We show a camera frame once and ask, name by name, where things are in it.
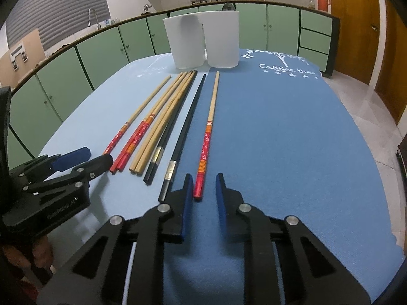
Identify cardboard box with fittings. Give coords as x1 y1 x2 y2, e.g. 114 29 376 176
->
0 28 46 88

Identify plain bamboo chopstick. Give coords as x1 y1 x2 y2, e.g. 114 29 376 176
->
134 69 197 176
129 70 197 174

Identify dark glass cabinet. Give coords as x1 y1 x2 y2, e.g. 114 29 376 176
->
396 143 407 195

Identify grey window blind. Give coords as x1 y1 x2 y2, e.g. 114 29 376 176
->
6 0 110 50

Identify white double utensil holder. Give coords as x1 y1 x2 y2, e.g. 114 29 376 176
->
164 10 239 70

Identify green lower kitchen cabinets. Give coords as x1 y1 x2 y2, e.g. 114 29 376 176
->
8 2 340 167

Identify small glass jar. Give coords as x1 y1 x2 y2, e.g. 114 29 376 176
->
308 0 315 10

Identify blue table mat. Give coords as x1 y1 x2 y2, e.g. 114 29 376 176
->
41 50 405 304

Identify person left hand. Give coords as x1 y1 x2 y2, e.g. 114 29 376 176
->
2 236 54 269

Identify chrome kitchen faucet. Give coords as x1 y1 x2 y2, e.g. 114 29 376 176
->
88 8 101 30

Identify orange thermos flask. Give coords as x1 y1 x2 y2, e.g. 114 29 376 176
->
317 0 331 12

